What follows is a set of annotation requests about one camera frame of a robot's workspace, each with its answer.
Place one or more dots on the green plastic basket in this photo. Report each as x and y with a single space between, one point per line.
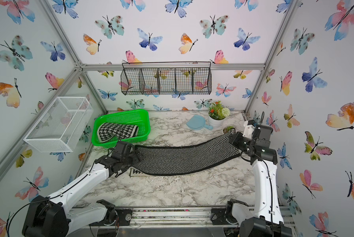
138 117

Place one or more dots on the black wire wall basket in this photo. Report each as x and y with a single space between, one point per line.
166 78

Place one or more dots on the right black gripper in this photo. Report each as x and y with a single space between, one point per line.
236 142

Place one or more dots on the succulent in white pot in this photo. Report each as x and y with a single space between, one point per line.
229 130

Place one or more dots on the black white knitted scarf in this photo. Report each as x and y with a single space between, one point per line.
107 131

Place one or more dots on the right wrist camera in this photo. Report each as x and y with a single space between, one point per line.
252 129

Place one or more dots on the flower plant in white pot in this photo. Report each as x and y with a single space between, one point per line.
217 114

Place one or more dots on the light blue plastic scoop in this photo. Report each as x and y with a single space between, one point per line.
198 122

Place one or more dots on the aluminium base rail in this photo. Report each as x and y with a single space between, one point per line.
137 217

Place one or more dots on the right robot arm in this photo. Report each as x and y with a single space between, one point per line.
266 219

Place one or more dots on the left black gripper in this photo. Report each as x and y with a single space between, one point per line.
136 159

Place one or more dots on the white wire mesh basket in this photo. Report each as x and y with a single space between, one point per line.
61 125

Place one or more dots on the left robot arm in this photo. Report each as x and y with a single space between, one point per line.
53 216

